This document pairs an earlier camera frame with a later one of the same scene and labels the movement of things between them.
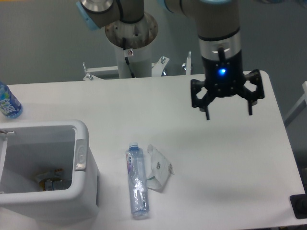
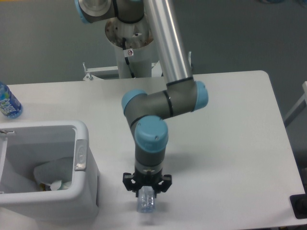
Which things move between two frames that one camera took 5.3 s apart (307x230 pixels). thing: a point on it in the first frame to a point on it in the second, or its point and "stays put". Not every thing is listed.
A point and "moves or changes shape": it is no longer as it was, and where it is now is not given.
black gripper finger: x=202 y=103 to x=126 y=180
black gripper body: x=223 y=77 to x=143 y=179
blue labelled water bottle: x=10 y=106 stays put
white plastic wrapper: x=162 y=169 moves or changes shape
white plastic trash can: x=29 y=148 stays put
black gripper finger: x=253 y=97 to x=167 y=179
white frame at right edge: x=301 y=105 stays put
